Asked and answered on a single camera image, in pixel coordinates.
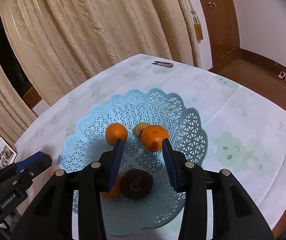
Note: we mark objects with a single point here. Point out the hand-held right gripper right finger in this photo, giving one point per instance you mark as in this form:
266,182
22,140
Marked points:
170,165

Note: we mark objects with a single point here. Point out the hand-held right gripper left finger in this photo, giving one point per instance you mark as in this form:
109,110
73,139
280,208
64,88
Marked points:
116,165

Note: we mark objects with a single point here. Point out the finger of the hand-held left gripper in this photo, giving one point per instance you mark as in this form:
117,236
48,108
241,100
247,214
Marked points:
34,161

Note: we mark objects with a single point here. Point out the large smooth orange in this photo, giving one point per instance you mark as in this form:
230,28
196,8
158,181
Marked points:
115,192

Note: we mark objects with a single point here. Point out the dark water chestnut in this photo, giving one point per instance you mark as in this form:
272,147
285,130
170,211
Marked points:
137,183

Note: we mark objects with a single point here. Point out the small orange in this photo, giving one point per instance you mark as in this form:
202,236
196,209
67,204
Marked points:
115,133

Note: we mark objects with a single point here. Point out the mandarin with stem mark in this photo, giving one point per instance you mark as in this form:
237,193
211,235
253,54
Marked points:
153,136

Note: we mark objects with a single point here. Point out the greenish brown small fruit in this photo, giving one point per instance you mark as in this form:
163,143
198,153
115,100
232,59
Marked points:
140,128

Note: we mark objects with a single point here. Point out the light blue lattice basket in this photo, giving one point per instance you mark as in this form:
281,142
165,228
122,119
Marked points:
143,105

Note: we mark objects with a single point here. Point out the photo collage card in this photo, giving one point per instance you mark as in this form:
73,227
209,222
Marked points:
0,157

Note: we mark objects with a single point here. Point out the beige patterned curtain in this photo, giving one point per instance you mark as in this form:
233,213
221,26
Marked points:
2,110
82,30

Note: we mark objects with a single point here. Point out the white printed tablecloth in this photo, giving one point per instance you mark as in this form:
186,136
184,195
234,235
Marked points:
245,130

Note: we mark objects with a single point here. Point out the pink clip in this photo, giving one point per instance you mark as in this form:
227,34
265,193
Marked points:
166,65

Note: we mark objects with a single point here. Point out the wooden framed window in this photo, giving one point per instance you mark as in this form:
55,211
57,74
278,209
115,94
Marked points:
5,47

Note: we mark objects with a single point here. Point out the beige curtain tassel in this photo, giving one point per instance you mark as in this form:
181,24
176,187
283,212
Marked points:
198,28

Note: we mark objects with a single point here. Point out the brown wooden door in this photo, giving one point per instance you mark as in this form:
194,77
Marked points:
220,25

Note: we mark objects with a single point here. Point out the metal door knob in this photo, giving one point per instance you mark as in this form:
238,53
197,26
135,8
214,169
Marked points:
211,4

